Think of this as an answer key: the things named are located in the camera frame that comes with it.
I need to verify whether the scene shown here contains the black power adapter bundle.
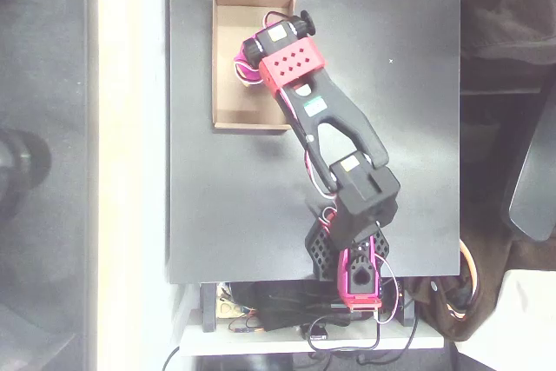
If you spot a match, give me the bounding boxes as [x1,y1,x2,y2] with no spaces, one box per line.
[254,282,353,331]

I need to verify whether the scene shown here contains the small black connector box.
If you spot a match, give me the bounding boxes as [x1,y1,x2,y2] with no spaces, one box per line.
[308,321,330,341]

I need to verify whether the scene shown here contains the small plywood piece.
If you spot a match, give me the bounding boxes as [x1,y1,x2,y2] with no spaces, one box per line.
[216,295,242,320]

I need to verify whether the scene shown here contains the cardboard box tray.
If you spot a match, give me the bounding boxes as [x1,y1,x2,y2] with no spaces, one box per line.
[211,0,297,131]

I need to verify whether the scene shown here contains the black power cable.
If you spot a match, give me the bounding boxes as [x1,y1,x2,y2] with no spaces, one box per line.
[162,344,182,371]

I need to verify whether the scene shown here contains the black round cylinder object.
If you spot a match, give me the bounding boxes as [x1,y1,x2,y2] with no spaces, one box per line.
[0,127,52,215]

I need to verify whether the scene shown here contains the black office chair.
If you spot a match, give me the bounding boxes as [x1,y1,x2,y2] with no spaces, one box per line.
[501,83,556,242]

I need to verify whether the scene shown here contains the white shelf board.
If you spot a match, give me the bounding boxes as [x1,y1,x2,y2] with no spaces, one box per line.
[180,309,445,357]

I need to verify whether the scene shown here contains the black table clamp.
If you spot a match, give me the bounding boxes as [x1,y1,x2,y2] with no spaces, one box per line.
[199,282,218,333]

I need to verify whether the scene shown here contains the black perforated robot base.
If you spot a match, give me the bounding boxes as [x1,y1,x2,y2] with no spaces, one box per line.
[303,218,390,281]

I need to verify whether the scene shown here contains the brown jacket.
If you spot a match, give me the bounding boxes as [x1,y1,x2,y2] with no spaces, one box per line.
[412,231,522,342]

